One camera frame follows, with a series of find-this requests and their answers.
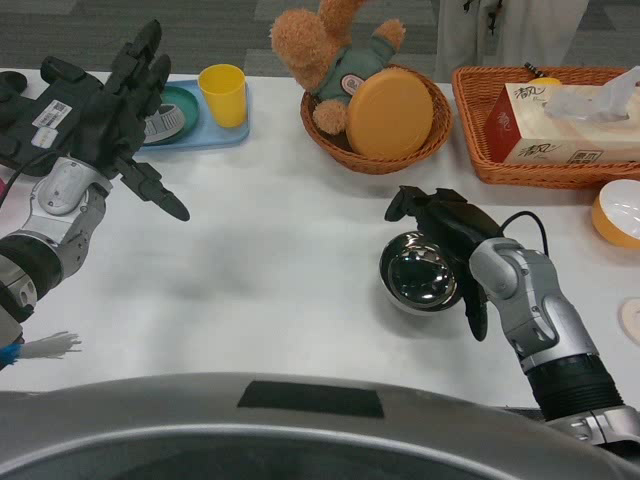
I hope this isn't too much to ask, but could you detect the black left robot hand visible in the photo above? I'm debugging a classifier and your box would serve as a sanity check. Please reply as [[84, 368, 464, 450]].
[[0, 18, 191, 224]]

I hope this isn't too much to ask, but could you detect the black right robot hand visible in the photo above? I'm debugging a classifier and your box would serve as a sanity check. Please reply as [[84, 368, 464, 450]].
[[383, 185, 503, 343]]

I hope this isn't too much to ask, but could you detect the shiny metal bowl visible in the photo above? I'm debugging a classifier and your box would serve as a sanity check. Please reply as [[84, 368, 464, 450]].
[[378, 231, 466, 316]]

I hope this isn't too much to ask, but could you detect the orange bowl white inside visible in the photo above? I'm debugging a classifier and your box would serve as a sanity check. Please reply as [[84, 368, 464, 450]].
[[591, 178, 640, 249]]

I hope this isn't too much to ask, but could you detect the grey ribbed cup mould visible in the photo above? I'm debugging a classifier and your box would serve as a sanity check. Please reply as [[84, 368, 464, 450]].
[[143, 103, 187, 142]]

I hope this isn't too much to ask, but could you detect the round wicker basket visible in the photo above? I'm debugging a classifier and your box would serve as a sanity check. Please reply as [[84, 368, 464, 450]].
[[299, 67, 454, 176]]

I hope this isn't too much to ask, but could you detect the teal round plate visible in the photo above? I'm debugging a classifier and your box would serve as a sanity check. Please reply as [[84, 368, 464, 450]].
[[142, 85, 201, 146]]

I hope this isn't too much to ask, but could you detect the red and cream tissue box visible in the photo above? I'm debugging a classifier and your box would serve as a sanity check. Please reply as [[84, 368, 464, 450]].
[[484, 82, 640, 166]]

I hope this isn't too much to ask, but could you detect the orange round plate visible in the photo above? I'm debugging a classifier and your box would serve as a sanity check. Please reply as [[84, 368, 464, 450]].
[[347, 69, 435, 157]]

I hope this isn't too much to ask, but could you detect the rectangular wicker basket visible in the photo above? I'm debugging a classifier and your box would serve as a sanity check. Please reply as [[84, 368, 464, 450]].
[[451, 66, 640, 190]]

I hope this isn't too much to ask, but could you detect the light blue plastic tray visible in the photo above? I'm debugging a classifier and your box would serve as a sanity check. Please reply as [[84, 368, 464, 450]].
[[134, 79, 251, 151]]

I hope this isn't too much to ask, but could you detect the yellow plastic cup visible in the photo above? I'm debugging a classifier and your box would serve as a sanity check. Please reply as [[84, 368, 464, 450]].
[[198, 64, 248, 129]]

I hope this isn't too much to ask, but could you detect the white tissue sheet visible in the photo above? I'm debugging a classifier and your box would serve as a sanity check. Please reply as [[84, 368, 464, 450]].
[[543, 65, 640, 121]]

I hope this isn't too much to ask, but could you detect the person in white clothes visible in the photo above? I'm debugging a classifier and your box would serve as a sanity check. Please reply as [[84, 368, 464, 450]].
[[432, 0, 591, 82]]

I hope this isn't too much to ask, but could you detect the cream round disc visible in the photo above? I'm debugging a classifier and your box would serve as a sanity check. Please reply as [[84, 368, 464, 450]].
[[618, 297, 640, 345]]

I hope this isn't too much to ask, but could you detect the orange plush bunny toy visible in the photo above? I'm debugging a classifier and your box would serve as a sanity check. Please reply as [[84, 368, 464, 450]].
[[270, 0, 406, 135]]

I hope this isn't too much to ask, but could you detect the blue and white brush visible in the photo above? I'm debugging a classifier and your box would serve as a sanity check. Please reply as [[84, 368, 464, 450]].
[[0, 331, 83, 371]]

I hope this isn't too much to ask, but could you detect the silver robot chest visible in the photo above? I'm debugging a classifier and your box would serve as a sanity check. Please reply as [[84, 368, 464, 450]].
[[0, 372, 640, 480]]

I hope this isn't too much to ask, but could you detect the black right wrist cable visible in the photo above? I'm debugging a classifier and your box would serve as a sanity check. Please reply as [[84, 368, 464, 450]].
[[498, 210, 550, 257]]

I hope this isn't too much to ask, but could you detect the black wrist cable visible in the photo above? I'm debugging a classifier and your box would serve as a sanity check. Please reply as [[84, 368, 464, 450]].
[[0, 149, 56, 211], [498, 210, 550, 257]]

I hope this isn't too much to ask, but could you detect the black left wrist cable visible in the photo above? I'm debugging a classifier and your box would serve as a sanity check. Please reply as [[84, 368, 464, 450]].
[[0, 149, 56, 211]]

